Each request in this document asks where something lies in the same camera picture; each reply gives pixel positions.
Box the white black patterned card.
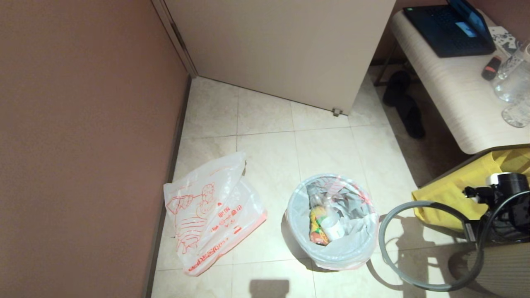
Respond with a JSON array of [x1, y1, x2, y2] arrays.
[[489, 27, 520, 57]]

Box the orange yellow snack wrapper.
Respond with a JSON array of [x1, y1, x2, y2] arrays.
[[308, 206, 332, 246]]

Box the clear glass cup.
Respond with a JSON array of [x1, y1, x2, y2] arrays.
[[491, 66, 530, 103], [501, 96, 530, 128]]

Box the dark blue laptop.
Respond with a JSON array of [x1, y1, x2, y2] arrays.
[[403, 0, 497, 58]]

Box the beige door frame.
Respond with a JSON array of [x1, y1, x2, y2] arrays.
[[151, 0, 198, 78]]

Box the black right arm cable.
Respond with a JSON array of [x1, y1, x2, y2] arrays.
[[475, 190, 530, 250]]

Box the black round trash bin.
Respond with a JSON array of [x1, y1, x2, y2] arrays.
[[287, 176, 378, 270]]

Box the spare white plastic bag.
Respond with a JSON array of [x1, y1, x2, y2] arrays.
[[285, 173, 379, 271]]

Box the beige striped stool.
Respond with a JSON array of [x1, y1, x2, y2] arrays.
[[449, 242, 530, 298]]

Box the black orange handheld device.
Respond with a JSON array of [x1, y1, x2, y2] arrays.
[[481, 56, 503, 82]]

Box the white red-printed plastic bag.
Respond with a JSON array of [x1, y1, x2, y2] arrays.
[[164, 151, 267, 277]]

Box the black slipper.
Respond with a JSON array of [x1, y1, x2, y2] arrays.
[[382, 70, 413, 107], [395, 96, 426, 139]]

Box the grey plastic bin ring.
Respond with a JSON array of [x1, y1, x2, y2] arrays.
[[378, 201, 485, 292]]

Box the cream striped bench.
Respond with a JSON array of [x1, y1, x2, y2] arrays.
[[375, 9, 530, 156]]

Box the clear plastic water bottle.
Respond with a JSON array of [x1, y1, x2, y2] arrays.
[[308, 192, 347, 242]]

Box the beige door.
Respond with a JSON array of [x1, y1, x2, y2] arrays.
[[165, 0, 397, 116]]

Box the yellow bag with black handle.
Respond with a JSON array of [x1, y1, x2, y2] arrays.
[[411, 148, 530, 233]]

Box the clear ribbed glass bottle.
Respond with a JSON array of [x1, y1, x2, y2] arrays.
[[496, 41, 530, 81]]

